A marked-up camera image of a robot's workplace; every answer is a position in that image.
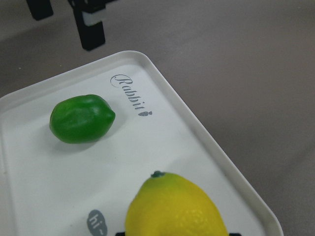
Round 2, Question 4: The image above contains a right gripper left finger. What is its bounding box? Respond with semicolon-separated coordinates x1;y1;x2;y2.
115;232;126;236

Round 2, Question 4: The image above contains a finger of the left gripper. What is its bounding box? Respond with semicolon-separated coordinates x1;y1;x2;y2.
26;0;54;21
68;0;106;51

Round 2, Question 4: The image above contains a yellow lemon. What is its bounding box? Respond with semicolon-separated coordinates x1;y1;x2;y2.
125;171;229;236

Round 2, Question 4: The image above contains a green lime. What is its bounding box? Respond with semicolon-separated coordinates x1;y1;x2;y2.
49;94;116;144

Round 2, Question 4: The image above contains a white rabbit print tray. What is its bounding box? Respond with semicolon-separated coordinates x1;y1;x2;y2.
0;51;283;236

